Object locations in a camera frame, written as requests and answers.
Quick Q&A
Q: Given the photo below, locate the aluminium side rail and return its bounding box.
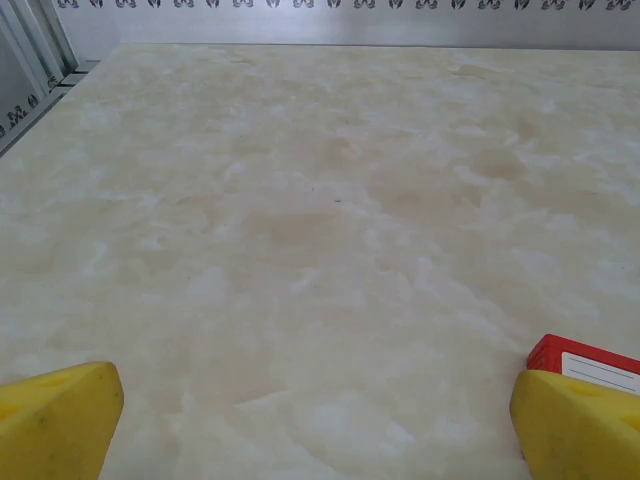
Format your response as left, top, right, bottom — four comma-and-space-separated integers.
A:
0, 58, 104, 157

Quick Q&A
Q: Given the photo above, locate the red padlock with white label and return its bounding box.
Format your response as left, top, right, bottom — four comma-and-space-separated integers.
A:
526, 333, 640, 396

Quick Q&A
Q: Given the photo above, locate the aluminium frame post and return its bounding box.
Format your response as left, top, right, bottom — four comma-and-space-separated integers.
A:
0, 0, 82, 96

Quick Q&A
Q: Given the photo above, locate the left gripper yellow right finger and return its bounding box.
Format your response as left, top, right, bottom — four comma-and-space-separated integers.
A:
509, 369, 640, 480

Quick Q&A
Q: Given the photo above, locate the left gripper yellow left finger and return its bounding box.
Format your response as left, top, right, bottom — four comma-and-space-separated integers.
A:
0, 360, 125, 480

